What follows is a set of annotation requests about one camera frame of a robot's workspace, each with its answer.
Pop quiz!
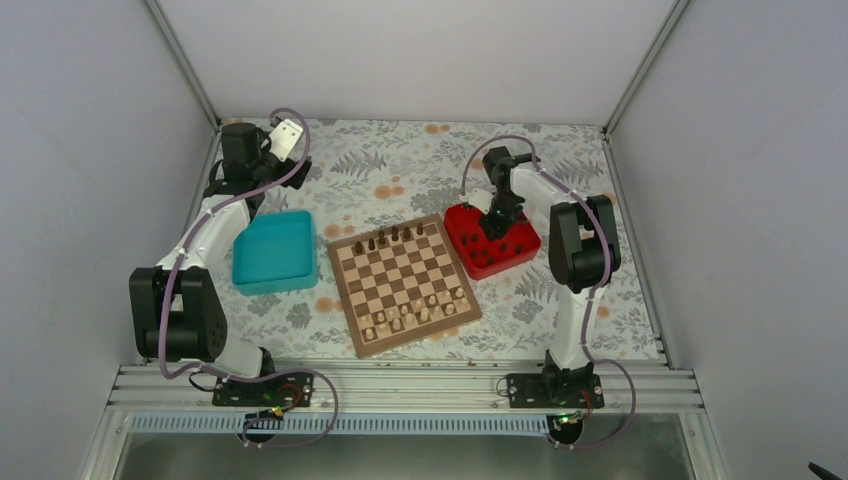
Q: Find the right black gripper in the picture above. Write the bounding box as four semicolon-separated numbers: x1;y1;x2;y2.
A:
478;191;524;241

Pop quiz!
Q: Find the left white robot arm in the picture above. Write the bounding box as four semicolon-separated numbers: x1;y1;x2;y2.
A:
128;119;311;405

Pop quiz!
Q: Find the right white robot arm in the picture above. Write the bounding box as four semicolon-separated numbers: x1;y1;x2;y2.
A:
479;147;621;408

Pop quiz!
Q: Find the red plastic tray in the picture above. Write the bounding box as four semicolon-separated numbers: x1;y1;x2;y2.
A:
443;204;541;280

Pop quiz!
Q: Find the blue plastic tray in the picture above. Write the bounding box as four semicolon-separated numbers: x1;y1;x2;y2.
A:
231;210;319;296

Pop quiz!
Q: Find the floral tablecloth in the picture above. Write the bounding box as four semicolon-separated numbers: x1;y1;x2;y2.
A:
198;119;664;364

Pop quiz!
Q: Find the wooden chessboard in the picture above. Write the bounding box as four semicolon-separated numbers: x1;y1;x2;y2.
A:
328;214;482;359

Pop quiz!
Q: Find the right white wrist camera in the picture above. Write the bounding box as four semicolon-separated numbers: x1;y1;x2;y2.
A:
460;188;494;215

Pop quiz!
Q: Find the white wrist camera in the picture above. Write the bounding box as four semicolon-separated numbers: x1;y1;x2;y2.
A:
460;188;494;215
268;119;303;162

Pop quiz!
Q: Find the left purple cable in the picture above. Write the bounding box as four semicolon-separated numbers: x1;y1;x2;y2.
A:
158;107;340;450

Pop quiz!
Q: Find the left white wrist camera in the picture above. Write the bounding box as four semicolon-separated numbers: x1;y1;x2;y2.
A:
268;119;303;162

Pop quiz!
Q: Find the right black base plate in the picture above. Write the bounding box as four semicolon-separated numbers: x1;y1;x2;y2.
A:
496;373;606;409

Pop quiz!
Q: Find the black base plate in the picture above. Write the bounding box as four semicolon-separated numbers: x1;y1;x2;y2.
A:
211;372;314;409
496;373;606;409

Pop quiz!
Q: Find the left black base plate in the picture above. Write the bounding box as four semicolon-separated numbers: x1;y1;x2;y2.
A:
211;372;314;409

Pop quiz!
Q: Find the aluminium front rail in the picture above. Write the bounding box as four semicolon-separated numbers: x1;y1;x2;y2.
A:
107;360;705;414

